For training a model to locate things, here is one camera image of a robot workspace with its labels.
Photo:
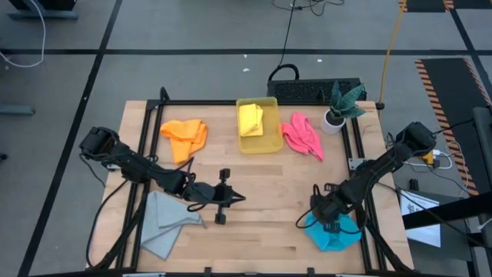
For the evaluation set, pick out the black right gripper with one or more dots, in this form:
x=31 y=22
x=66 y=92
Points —
x=328 y=205

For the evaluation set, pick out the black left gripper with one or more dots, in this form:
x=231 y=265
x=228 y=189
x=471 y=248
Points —
x=207 y=192

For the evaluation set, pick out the blue microfiber towel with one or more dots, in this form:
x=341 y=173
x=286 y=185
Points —
x=330 y=242

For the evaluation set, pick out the yellow translucent plastic bin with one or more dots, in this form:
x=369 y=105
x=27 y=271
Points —
x=271 y=131

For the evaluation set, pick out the yellow microfiber towel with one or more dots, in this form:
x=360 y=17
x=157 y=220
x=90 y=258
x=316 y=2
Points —
x=250 y=119

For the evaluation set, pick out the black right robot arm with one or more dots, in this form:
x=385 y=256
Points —
x=380 y=165

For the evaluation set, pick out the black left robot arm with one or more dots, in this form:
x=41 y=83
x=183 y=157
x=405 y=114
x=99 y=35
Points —
x=142 y=171

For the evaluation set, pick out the grey microfiber towel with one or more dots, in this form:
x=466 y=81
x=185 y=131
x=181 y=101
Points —
x=165 y=227

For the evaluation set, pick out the orange microfiber towel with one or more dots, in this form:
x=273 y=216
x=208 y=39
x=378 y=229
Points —
x=184 y=134

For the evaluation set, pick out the pink microfiber towel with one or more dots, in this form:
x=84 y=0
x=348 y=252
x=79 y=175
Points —
x=305 y=136

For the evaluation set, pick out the small black block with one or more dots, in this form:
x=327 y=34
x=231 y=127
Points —
x=414 y=184

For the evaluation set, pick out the white printed paper sheet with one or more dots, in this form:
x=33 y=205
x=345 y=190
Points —
x=426 y=234

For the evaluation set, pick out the black metal beam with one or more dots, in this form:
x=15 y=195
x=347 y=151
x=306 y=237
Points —
x=442 y=211

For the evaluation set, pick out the potted plant in white pot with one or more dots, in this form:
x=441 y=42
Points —
x=333 y=117

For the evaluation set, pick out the yellow power plug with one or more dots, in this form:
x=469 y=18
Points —
x=428 y=157

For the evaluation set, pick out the black perforated equipment box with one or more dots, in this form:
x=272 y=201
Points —
x=303 y=90

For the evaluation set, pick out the large black hazard-striped mat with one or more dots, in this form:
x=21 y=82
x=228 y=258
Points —
x=449 y=100

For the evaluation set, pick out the grey desk foot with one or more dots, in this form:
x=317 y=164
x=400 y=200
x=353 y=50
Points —
x=17 y=110
x=42 y=15

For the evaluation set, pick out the narrow black hazard-striped mat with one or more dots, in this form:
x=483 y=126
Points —
x=423 y=4

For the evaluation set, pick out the silver metal bracket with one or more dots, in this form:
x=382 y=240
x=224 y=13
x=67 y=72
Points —
x=354 y=163

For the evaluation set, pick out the black aluminium table frame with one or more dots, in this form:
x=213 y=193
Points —
x=192 y=102

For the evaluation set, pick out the dark grey post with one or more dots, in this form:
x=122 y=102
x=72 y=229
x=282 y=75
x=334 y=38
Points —
x=484 y=154

